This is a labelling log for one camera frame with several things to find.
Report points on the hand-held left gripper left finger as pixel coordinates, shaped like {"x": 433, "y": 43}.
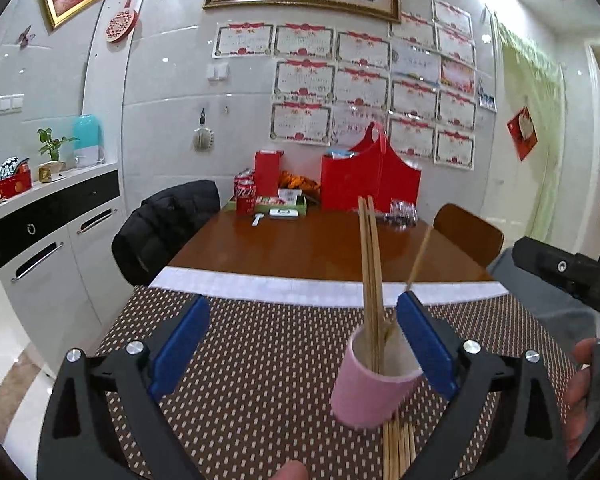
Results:
{"x": 180, "y": 350}

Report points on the white black sideboard cabinet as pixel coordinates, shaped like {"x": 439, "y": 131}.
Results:
{"x": 55, "y": 260}

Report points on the black jacket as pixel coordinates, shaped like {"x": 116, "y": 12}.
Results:
{"x": 165, "y": 230}

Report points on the green door curtain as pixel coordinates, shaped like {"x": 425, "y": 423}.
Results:
{"x": 530, "y": 110}

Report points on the clear plastic bag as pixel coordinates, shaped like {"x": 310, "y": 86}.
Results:
{"x": 402, "y": 212}

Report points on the red diamond paper decoration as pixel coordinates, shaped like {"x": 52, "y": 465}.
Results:
{"x": 522, "y": 132}

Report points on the group of award certificates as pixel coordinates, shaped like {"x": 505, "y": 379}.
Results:
{"x": 360, "y": 85}

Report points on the white double wall switch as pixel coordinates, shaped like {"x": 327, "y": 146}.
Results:
{"x": 10, "y": 103}

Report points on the orange snack bag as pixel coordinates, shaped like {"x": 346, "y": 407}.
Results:
{"x": 300, "y": 182}

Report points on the hanging grey ornament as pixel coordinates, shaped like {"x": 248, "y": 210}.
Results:
{"x": 203, "y": 137}

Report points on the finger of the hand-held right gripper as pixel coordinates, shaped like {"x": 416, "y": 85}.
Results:
{"x": 550, "y": 270}

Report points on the pink cup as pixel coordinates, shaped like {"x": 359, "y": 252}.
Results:
{"x": 360, "y": 400}

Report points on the red carton box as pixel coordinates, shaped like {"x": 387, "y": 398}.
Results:
{"x": 267, "y": 172}

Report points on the dotted brown placemat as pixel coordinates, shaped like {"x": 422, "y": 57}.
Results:
{"x": 270, "y": 360}

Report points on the bunch of wooden chopsticks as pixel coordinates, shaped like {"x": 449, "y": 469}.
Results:
{"x": 397, "y": 450}

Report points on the long wooden chopstick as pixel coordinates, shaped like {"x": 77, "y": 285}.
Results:
{"x": 375, "y": 260}
{"x": 366, "y": 260}
{"x": 420, "y": 257}

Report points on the wooden chair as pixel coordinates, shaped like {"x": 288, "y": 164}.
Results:
{"x": 467, "y": 235}

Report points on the teal white humidifier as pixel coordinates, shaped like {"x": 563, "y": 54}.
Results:
{"x": 87, "y": 140}

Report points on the red paper-cut fan ornament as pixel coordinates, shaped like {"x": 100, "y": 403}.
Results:
{"x": 121, "y": 22}

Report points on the white flat box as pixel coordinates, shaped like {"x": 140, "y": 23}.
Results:
{"x": 283, "y": 215}

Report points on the person's right hand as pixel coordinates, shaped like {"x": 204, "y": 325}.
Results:
{"x": 577, "y": 400}

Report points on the butterfly wall sticker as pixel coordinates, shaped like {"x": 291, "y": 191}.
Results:
{"x": 26, "y": 36}

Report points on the small white device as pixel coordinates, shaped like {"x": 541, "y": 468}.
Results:
{"x": 258, "y": 219}

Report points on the small gold jar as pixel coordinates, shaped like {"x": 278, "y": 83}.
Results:
{"x": 44, "y": 174}

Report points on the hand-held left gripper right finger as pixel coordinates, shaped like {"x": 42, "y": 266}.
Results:
{"x": 425, "y": 345}

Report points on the potted green plant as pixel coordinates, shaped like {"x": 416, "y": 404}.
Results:
{"x": 52, "y": 147}

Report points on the person's left hand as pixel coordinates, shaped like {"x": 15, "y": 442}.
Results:
{"x": 286, "y": 472}

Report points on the white cloth strip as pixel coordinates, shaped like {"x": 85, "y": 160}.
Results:
{"x": 260, "y": 282}

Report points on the grey cloth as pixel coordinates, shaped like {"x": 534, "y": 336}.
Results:
{"x": 530, "y": 300}

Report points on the wall photos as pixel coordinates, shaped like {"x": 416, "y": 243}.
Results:
{"x": 487, "y": 95}

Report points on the red gift bag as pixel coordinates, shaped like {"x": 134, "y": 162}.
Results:
{"x": 365, "y": 180}

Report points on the red tin box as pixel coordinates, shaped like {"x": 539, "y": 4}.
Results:
{"x": 7, "y": 187}

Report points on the green tray box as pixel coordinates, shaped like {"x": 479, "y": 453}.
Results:
{"x": 285, "y": 202}

